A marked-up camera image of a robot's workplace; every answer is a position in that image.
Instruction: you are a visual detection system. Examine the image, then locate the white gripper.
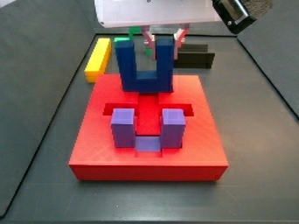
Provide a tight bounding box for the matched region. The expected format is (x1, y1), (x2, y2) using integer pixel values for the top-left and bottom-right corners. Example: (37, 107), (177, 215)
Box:
(95, 0), (221, 60)

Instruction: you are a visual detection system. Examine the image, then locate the blue U-shaped block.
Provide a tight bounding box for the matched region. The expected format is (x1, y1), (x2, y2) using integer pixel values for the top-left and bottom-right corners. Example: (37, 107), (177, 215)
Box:
(115, 38), (174, 94)

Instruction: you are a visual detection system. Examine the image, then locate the red fixture base block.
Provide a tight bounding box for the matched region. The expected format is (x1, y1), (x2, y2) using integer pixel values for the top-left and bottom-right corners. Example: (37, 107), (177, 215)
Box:
(70, 74), (230, 181)

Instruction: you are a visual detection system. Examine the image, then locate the green arch block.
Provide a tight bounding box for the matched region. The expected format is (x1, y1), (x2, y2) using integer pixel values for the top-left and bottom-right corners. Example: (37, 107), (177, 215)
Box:
(114, 26), (153, 56)

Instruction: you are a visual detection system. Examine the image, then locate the black slotted holder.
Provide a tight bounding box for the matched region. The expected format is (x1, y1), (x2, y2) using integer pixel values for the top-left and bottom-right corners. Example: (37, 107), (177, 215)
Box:
(174, 44), (216, 69)

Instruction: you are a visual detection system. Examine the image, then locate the yellow long bar block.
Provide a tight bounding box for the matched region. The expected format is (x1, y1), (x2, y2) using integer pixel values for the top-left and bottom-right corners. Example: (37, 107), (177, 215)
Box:
(85, 38), (111, 83)

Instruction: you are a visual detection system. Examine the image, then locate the purple U-shaped block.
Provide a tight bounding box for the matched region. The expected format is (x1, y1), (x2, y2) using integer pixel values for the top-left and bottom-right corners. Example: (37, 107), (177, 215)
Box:
(111, 108), (186, 152)

